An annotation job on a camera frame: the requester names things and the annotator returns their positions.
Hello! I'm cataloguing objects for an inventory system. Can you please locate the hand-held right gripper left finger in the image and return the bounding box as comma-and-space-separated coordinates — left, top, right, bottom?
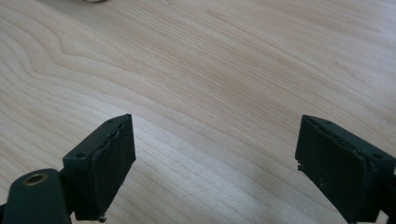
63, 113, 137, 223

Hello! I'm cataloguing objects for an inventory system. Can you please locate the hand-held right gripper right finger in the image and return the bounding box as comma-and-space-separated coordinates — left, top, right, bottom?
294, 114, 396, 224

